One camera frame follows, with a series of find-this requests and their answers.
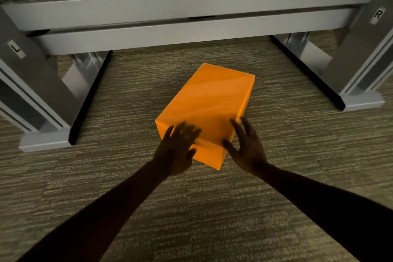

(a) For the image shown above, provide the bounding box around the gray metal desk leg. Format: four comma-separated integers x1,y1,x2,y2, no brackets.
269,0,393,112
0,5,113,153

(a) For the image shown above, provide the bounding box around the person's right hand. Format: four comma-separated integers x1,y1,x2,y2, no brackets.
222,116,268,176

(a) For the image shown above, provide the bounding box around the white letter sticker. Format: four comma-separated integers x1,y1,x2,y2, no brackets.
7,40,27,59
369,7,386,25

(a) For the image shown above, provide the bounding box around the person's right forearm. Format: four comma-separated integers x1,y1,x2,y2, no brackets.
257,163,393,262

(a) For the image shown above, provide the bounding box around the person's left forearm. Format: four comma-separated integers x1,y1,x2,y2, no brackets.
17,160,169,262

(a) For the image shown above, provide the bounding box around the gray metal desk crossbeam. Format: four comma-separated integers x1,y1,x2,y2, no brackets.
0,0,386,31
29,7,358,55

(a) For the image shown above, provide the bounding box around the orange cardboard box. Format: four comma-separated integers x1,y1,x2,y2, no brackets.
155,62,255,170

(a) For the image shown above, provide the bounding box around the person's left hand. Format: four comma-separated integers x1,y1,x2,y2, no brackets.
152,122,202,177

